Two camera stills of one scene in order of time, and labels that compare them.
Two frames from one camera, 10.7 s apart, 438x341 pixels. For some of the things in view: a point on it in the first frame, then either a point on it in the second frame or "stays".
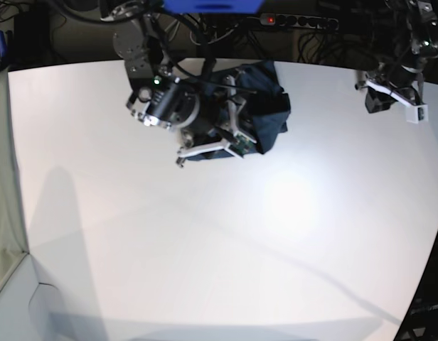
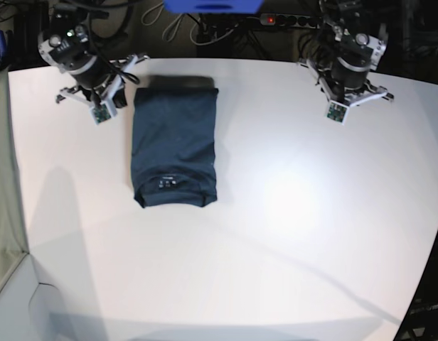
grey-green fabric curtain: (8, 244) stays
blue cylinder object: (0, 36) stays
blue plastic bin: (213, 6) stays
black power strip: (288, 19) stays
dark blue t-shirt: (266, 107) -> (173, 141)
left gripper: (397, 82) -> (348, 96)
